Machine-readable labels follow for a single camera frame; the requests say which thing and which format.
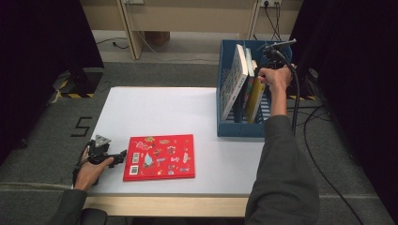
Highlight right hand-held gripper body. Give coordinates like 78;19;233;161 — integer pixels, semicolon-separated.
255;37;298;70

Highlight black floor cable bundle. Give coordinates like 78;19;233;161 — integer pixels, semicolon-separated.
285;104;365;225

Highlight person's right hand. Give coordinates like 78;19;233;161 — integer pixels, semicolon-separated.
257;65;294;94

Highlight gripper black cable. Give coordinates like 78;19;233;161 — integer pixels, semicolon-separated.
274;49;302;136
71;140;92;188

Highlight thin white floor cable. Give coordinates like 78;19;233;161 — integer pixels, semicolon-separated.
135;30;221;63

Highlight person's left hand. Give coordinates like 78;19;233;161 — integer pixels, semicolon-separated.
73;149;115;192

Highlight black curtain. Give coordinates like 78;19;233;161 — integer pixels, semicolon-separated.
0;0;104;165
286;0;398;218

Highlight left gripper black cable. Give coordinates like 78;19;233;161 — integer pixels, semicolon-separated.
71;140;92;188

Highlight brown cardboard box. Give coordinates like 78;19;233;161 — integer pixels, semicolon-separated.
145;31;171;48

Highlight red sticker-print book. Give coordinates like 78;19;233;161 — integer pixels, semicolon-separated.
122;133;196;183

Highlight white picture-grid book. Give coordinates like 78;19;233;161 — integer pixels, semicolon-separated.
219;43;250;122

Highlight dark chair seat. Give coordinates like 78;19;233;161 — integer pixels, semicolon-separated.
82;209;108;225

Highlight yellow book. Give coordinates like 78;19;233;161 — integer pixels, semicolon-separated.
245;60;268;125

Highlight blue file rack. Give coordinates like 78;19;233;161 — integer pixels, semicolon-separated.
215;39;294;139

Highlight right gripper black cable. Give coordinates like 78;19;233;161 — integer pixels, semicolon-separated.
274;49;302;136

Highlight black plugged power cables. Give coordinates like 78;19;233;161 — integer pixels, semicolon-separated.
263;0;283;42

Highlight beige wooden desk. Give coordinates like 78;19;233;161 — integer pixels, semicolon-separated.
79;0;304;61

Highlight white wall power outlet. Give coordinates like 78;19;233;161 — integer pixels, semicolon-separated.
259;0;283;8

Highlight black stand base hazard tape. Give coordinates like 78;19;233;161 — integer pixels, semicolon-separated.
287;64;321;101
52;67;104;99

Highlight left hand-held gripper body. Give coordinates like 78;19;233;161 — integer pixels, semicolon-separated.
85;134;113;166

